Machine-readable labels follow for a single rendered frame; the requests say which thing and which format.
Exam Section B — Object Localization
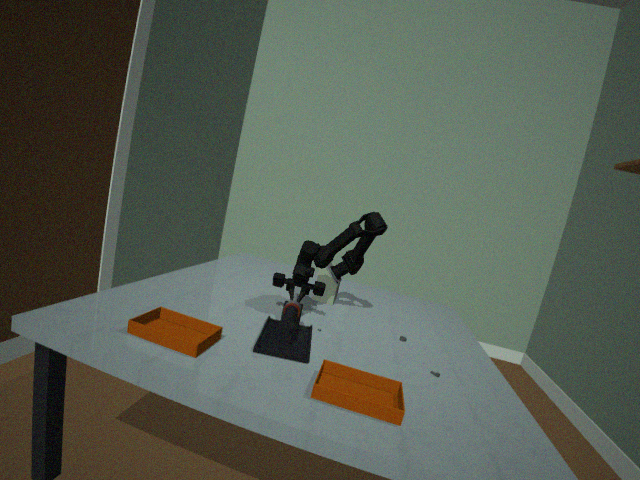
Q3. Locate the orange shallow tray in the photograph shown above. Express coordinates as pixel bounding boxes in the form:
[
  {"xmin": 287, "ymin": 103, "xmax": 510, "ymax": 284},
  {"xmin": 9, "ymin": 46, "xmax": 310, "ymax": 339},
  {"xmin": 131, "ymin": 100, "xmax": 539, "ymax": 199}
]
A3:
[
  {"xmin": 311, "ymin": 360, "xmax": 405, "ymax": 426},
  {"xmin": 127, "ymin": 306, "xmax": 222, "ymax": 358}
]

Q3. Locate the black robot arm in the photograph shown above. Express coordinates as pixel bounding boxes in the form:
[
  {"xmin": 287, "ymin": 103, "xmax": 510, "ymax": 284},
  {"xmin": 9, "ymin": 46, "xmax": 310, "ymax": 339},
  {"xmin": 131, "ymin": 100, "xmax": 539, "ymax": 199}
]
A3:
[{"xmin": 292, "ymin": 212, "xmax": 388, "ymax": 283}]

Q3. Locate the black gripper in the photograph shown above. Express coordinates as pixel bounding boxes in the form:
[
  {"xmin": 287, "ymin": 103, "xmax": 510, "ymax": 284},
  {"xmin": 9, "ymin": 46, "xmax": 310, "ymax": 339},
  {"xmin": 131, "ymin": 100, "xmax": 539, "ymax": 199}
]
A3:
[{"xmin": 273, "ymin": 273, "xmax": 326, "ymax": 303}]

